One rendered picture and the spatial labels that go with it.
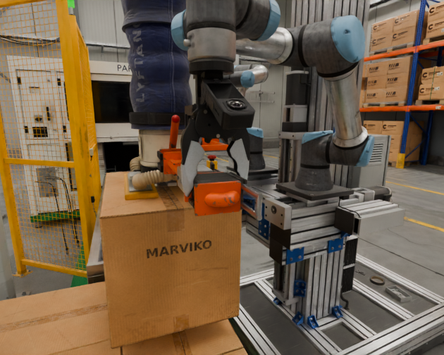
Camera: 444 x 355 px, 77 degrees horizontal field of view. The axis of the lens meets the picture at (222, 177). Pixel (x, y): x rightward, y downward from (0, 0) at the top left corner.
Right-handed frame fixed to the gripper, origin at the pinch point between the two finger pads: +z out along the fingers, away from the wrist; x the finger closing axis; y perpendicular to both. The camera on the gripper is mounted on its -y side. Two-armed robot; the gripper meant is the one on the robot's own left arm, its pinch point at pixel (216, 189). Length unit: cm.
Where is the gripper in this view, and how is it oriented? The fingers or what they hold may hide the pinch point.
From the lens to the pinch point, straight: 46.5
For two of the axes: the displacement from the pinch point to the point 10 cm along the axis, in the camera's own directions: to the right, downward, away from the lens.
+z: 0.0, 9.7, 2.2
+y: -3.3, -2.1, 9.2
